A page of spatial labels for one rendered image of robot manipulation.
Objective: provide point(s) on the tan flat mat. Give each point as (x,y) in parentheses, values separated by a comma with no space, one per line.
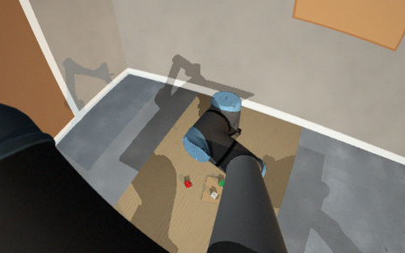
(212,185)

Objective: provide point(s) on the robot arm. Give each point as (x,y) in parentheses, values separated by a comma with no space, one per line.
(46,206)

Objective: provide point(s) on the red die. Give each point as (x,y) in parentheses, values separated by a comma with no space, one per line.
(187,184)

